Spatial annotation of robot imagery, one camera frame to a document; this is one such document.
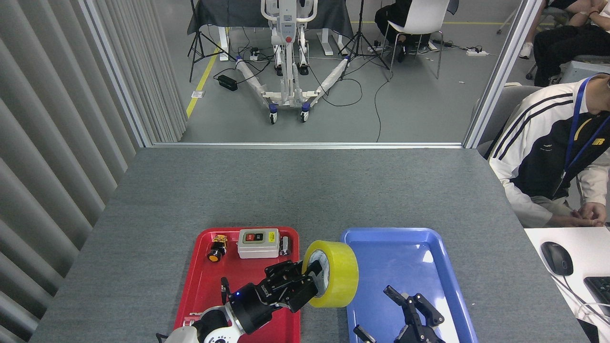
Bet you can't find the white stand on wheels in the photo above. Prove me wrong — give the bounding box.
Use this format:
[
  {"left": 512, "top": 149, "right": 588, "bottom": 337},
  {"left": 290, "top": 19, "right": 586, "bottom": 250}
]
[{"left": 235, "top": 0, "right": 352, "bottom": 125}]

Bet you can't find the table with black cloth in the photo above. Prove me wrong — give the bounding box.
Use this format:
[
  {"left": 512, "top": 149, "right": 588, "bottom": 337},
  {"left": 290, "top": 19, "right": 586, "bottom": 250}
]
[{"left": 187, "top": 0, "right": 354, "bottom": 61}]

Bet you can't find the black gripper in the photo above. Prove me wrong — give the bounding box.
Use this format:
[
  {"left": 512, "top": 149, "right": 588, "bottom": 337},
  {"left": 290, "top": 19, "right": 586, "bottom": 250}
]
[
  {"left": 230, "top": 260, "right": 323, "bottom": 334},
  {"left": 353, "top": 285, "right": 447, "bottom": 343}
]

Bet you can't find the white push-button switch box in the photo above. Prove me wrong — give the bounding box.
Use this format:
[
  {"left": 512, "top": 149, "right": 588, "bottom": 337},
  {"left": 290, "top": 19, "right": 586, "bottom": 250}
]
[{"left": 237, "top": 228, "right": 280, "bottom": 259}]

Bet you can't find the grey pleated curtain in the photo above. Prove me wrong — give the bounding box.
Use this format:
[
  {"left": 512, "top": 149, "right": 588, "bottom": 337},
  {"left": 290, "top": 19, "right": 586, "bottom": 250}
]
[{"left": 0, "top": 0, "right": 187, "bottom": 343}]

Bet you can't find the silver post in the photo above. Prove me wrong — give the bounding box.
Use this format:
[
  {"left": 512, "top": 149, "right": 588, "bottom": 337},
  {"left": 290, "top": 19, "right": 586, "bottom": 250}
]
[
  {"left": 79, "top": 0, "right": 154, "bottom": 148},
  {"left": 461, "top": 0, "right": 545, "bottom": 149}
]

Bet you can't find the red plastic tray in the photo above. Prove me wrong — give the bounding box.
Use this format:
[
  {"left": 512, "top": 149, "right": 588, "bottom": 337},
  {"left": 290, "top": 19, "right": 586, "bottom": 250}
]
[{"left": 174, "top": 227, "right": 301, "bottom": 343}]

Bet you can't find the black computer mouse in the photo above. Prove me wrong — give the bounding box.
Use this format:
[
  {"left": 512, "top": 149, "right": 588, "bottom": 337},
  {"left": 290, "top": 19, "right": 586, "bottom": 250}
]
[{"left": 540, "top": 242, "right": 574, "bottom": 277}]

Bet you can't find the yellow and black push button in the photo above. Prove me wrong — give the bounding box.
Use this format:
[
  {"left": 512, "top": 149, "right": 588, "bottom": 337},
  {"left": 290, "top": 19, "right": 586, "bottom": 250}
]
[{"left": 206, "top": 234, "right": 228, "bottom": 262}]

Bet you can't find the person's right hand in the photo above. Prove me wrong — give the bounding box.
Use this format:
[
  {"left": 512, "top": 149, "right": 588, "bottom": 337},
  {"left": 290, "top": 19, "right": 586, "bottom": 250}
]
[{"left": 554, "top": 212, "right": 602, "bottom": 228}]

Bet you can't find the blue plastic tray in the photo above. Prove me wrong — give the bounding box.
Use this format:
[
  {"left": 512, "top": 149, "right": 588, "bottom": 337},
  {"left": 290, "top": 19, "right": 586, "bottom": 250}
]
[{"left": 340, "top": 227, "right": 478, "bottom": 343}]

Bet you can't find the silver horizontal rail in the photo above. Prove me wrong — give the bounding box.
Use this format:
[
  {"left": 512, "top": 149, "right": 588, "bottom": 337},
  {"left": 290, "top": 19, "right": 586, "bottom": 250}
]
[{"left": 152, "top": 141, "right": 464, "bottom": 149}]

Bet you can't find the person's left hand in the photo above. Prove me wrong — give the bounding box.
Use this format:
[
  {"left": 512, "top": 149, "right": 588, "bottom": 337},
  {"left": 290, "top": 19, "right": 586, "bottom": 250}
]
[{"left": 578, "top": 202, "right": 607, "bottom": 224}]

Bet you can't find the black floor cable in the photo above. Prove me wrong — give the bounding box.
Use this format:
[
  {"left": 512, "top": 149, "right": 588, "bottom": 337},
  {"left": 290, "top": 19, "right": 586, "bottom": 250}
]
[{"left": 307, "top": 57, "right": 390, "bottom": 142}]

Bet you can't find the white desk cable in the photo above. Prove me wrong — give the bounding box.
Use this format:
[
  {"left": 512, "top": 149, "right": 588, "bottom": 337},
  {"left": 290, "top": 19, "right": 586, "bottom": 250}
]
[{"left": 553, "top": 274, "right": 610, "bottom": 330}]

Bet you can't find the black tripod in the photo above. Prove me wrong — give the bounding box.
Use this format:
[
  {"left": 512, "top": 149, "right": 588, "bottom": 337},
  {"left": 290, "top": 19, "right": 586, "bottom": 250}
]
[
  {"left": 187, "top": 0, "right": 237, "bottom": 83},
  {"left": 337, "top": 0, "right": 392, "bottom": 82}
]

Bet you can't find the grey box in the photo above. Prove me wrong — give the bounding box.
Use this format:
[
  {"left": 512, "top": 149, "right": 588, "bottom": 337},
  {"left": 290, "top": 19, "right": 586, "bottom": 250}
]
[{"left": 560, "top": 61, "right": 610, "bottom": 84}]

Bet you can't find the grey office chair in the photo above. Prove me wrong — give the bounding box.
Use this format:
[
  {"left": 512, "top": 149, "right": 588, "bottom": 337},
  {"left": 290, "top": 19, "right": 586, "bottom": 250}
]
[{"left": 472, "top": 83, "right": 544, "bottom": 154}]

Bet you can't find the yellow tape roll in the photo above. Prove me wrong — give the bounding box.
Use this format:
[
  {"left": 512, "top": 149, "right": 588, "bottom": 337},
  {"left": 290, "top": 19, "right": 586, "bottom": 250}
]
[{"left": 302, "top": 240, "right": 359, "bottom": 308}]

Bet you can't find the black keyboard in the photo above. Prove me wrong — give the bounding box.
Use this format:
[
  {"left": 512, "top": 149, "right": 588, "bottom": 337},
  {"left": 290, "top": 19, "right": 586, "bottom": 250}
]
[{"left": 584, "top": 276, "right": 610, "bottom": 317}]

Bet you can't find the blue lanyard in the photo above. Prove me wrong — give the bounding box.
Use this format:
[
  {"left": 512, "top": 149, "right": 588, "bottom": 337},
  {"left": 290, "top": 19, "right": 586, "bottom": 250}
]
[{"left": 561, "top": 75, "right": 610, "bottom": 174}]

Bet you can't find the person with blue lanyard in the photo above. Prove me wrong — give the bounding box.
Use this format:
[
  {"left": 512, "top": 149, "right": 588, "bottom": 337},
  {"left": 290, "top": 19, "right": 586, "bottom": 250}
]
[{"left": 487, "top": 72, "right": 610, "bottom": 228}]

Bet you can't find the white chair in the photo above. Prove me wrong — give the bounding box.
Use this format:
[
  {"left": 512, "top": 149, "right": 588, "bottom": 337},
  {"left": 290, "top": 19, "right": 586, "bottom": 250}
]
[{"left": 380, "top": 0, "right": 451, "bottom": 80}]

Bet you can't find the white desk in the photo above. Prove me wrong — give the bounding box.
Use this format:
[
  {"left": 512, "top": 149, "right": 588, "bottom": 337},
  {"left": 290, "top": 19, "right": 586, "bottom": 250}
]
[{"left": 524, "top": 227, "right": 610, "bottom": 343}]

